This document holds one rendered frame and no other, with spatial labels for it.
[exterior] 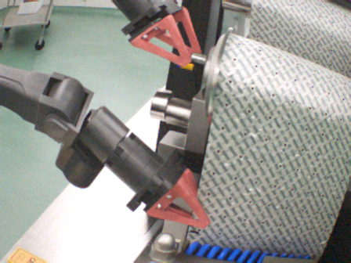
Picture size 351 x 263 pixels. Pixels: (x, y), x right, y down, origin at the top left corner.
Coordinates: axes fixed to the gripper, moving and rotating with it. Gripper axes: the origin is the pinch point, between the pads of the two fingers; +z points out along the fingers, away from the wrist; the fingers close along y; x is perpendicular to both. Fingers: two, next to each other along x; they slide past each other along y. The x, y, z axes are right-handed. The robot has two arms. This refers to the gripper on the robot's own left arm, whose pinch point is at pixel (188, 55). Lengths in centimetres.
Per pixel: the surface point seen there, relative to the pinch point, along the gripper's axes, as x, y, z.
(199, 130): -4.4, 3.0, 8.4
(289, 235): -0.2, 10.1, 28.5
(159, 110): -7.2, 2.5, 3.5
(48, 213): -41.4, -6.1, 5.5
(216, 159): -2.1, 10.3, 11.7
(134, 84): -158, -348, -2
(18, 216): -156, -139, 6
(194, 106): -2.9, 3.0, 5.7
